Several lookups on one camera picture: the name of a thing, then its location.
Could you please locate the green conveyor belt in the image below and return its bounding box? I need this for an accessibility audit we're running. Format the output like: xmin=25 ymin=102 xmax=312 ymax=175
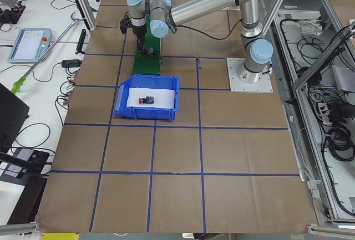
xmin=133 ymin=11 xmax=161 ymax=75

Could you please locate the black power adapter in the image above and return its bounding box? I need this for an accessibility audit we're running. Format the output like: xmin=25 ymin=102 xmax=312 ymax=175
xmin=61 ymin=59 xmax=82 ymax=69

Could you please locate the white foam pad left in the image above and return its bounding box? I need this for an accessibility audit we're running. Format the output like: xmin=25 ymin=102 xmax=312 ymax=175
xmin=126 ymin=88 xmax=175 ymax=109

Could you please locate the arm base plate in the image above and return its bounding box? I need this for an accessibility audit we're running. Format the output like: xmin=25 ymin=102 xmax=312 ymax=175
xmin=226 ymin=58 xmax=273 ymax=93

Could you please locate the green handled reach grabber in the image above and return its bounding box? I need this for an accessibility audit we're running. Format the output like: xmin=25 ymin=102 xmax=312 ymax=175
xmin=11 ymin=12 xmax=83 ymax=94

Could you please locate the teach pendant tablet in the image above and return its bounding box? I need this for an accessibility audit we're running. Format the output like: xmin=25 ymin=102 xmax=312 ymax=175
xmin=8 ymin=28 xmax=52 ymax=63

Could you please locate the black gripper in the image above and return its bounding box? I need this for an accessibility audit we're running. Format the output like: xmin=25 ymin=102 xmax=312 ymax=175
xmin=131 ymin=24 xmax=146 ymax=54

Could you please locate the yellow push button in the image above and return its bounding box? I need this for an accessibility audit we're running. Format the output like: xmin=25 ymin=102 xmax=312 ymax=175
xmin=145 ymin=48 xmax=155 ymax=56

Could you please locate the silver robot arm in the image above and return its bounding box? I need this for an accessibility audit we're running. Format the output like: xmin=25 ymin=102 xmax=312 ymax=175
xmin=120 ymin=0 xmax=273 ymax=75

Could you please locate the left blue plastic bin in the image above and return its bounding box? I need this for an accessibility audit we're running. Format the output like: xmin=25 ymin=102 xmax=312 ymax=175
xmin=114 ymin=74 xmax=180 ymax=122

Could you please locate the red push button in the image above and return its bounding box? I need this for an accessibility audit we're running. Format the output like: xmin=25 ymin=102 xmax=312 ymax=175
xmin=139 ymin=96 xmax=154 ymax=105

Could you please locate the aluminium frame post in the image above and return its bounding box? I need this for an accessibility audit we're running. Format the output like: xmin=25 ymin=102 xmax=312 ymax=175
xmin=62 ymin=0 xmax=98 ymax=32

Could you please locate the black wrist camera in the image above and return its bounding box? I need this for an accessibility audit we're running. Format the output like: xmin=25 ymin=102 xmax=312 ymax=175
xmin=120 ymin=15 xmax=131 ymax=34

